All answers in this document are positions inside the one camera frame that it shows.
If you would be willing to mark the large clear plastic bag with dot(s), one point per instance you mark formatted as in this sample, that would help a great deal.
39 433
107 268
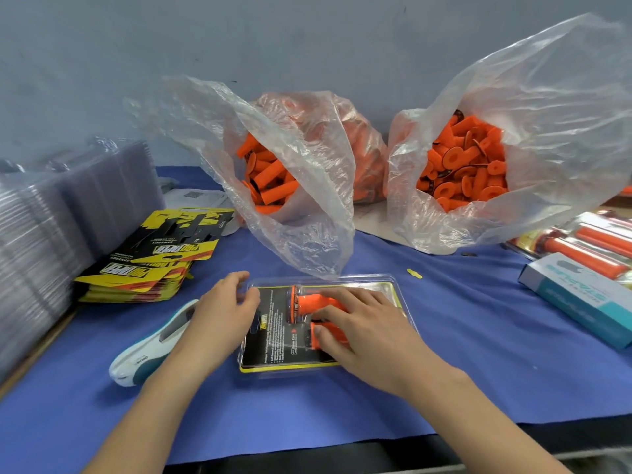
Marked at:
573 93

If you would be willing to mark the teal white cardboard box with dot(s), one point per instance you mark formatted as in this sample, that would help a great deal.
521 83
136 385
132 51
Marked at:
583 301

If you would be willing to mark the stack of clear blister shells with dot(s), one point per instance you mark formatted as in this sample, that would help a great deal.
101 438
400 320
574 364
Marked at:
49 251

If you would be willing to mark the person's right hand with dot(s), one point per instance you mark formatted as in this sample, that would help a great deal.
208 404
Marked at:
385 340

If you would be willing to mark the teal hand stapler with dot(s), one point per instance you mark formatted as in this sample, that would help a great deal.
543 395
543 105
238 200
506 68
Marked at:
148 350

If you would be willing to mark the yellow black backing card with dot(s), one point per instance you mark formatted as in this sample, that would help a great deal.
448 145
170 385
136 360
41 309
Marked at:
267 340

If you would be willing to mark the small yellow scrap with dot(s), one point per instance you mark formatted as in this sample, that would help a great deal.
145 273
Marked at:
414 273

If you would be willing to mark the white printed paper sheet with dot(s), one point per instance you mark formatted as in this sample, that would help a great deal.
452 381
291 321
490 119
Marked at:
188 197

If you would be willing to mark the person's left forearm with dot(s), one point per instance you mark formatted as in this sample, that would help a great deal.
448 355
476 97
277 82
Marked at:
143 429

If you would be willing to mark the person's left hand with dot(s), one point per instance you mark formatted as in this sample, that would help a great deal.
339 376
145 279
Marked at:
217 326

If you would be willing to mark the stack of yellow black cards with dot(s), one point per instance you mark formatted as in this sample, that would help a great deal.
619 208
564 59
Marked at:
153 256

